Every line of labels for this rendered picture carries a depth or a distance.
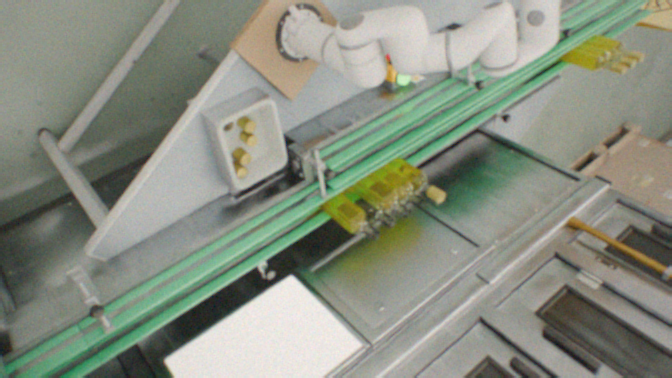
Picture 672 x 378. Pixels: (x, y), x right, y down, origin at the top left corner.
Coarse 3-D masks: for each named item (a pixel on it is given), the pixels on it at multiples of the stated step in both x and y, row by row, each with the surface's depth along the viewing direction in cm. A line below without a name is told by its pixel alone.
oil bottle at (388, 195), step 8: (368, 176) 157; (360, 184) 155; (368, 184) 154; (376, 184) 154; (384, 184) 154; (376, 192) 151; (384, 192) 151; (392, 192) 151; (384, 200) 149; (392, 200) 149
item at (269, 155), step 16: (240, 112) 134; (256, 112) 145; (272, 112) 141; (240, 128) 144; (256, 128) 148; (272, 128) 146; (224, 144) 135; (240, 144) 147; (256, 144) 151; (272, 144) 151; (256, 160) 153; (272, 160) 152; (256, 176) 148
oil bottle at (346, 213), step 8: (328, 200) 152; (336, 200) 151; (344, 200) 151; (320, 208) 157; (328, 208) 152; (336, 208) 149; (344, 208) 148; (352, 208) 148; (360, 208) 148; (336, 216) 150; (344, 216) 146; (352, 216) 146; (360, 216) 145; (344, 224) 149; (352, 224) 145; (360, 224) 145; (352, 232) 147; (360, 232) 146
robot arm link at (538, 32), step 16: (528, 0) 116; (544, 0) 115; (560, 0) 119; (528, 16) 118; (544, 16) 116; (528, 32) 120; (544, 32) 119; (528, 48) 122; (544, 48) 121; (480, 64) 123; (512, 64) 120
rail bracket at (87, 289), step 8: (72, 264) 123; (80, 264) 123; (64, 272) 122; (72, 272) 122; (80, 272) 122; (72, 280) 122; (80, 280) 121; (88, 280) 126; (80, 288) 114; (88, 288) 127; (96, 288) 129; (80, 296) 127; (88, 296) 116; (96, 296) 129; (88, 304) 116; (96, 304) 115; (96, 312) 113; (104, 320) 122; (104, 328) 123; (112, 328) 123
